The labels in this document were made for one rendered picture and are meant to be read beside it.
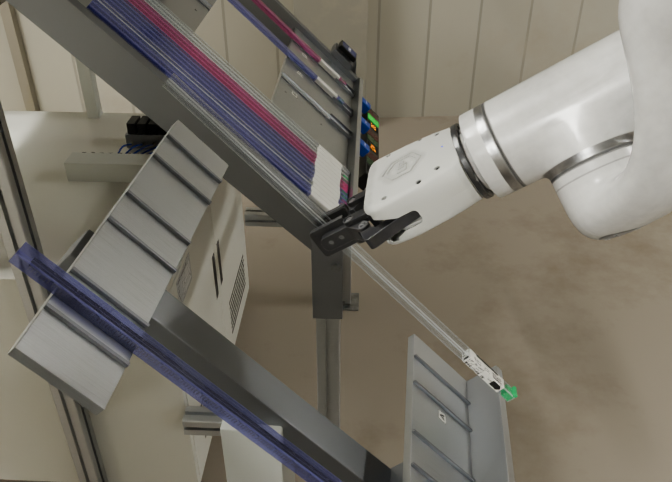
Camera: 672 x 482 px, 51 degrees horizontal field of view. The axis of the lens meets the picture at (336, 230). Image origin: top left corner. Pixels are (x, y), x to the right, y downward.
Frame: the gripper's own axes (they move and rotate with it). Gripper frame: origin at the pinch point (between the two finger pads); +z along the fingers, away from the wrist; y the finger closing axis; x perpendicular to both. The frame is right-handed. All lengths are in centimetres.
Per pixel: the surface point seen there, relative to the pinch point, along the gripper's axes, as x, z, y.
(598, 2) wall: 86, -44, -259
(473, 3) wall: 55, 0, -249
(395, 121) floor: 81, 54, -239
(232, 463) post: 11.0, 18.1, 14.1
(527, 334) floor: 105, 18, -98
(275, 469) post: 13.7, 14.7, 14.1
